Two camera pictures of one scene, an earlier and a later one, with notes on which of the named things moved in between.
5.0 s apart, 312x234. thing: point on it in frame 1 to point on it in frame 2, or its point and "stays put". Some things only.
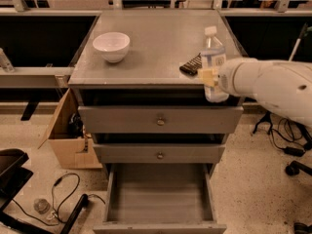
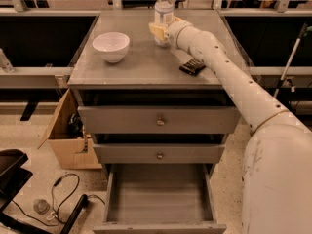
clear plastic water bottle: (212, 56) to (164, 13)
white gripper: (234, 76) to (175, 30)
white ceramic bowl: (113, 46) stays put
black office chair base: (12, 175) stays put
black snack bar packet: (192, 66) stays put
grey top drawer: (161, 119) stays put
